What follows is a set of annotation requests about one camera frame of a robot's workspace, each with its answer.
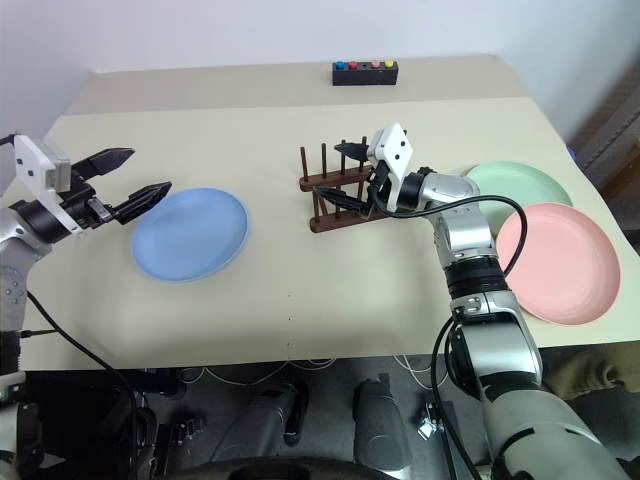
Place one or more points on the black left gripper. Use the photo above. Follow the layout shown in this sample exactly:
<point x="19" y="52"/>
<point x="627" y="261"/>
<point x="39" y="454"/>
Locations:
<point x="82" y="202"/>

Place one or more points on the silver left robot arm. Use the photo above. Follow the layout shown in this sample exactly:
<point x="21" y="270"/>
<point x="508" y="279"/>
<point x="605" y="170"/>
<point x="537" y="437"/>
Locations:
<point x="15" y="260"/>

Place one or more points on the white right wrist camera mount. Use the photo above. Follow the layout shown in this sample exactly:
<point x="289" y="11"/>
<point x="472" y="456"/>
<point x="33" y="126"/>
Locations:
<point x="397" y="145"/>

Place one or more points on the blue plastic plate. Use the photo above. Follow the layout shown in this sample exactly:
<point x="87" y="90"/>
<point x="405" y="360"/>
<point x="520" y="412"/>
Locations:
<point x="190" y="235"/>

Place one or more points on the green plastic plate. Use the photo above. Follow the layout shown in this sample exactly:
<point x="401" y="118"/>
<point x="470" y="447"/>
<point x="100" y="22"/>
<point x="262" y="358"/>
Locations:
<point x="520" y="182"/>

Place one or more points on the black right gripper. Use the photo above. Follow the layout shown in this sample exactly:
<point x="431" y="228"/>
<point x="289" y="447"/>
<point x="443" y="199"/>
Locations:
<point x="381" y="185"/>

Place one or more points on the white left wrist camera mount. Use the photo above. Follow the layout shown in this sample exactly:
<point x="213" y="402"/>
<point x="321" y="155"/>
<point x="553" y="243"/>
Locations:
<point x="30" y="160"/>

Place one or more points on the olive fabric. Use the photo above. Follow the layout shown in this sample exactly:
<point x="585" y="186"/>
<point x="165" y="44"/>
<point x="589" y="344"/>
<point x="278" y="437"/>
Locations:
<point x="595" y="372"/>

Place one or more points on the black box with coloured buttons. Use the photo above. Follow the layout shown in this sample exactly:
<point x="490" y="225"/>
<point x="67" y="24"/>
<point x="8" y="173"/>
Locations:
<point x="365" y="77"/>

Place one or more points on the brown wooden dish rack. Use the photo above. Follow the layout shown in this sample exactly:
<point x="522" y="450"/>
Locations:
<point x="330" y="223"/>

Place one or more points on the dark grey rounded shell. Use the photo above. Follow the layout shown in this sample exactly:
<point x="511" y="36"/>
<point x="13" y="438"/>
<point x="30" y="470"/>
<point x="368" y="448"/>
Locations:
<point x="380" y="425"/>
<point x="270" y="420"/>

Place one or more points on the pink plastic plate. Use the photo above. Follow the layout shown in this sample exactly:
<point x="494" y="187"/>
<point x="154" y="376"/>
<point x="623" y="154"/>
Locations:
<point x="565" y="265"/>

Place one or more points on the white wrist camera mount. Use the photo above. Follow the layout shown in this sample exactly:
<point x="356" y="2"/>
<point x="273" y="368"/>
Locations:
<point x="30" y="160"/>
<point x="397" y="145"/>

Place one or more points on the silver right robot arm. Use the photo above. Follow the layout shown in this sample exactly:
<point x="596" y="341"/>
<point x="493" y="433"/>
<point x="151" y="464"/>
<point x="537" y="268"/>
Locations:
<point x="465" y="235"/>

